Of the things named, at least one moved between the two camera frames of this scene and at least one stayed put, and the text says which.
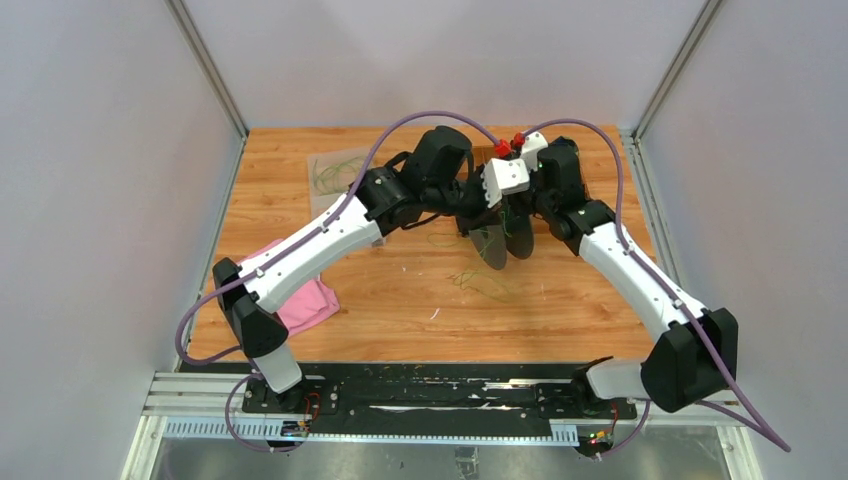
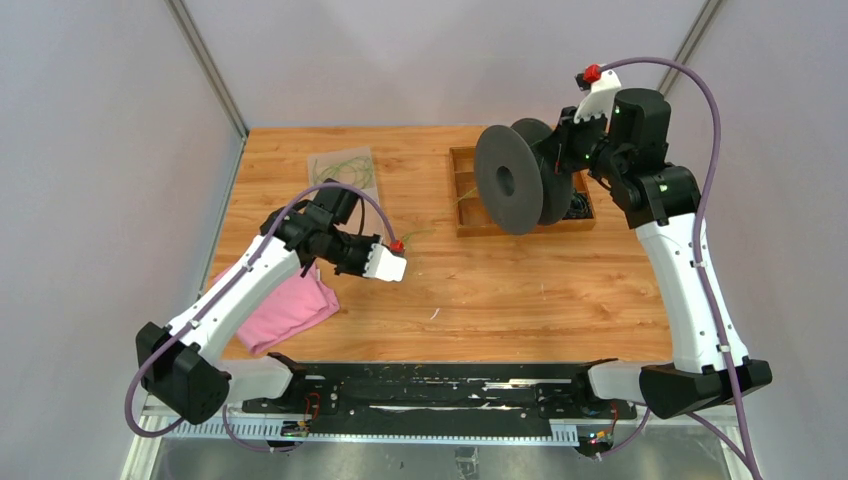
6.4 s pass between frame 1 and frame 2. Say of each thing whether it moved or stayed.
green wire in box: stayed
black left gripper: moved
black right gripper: moved
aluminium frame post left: stayed
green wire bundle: moved
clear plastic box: stayed
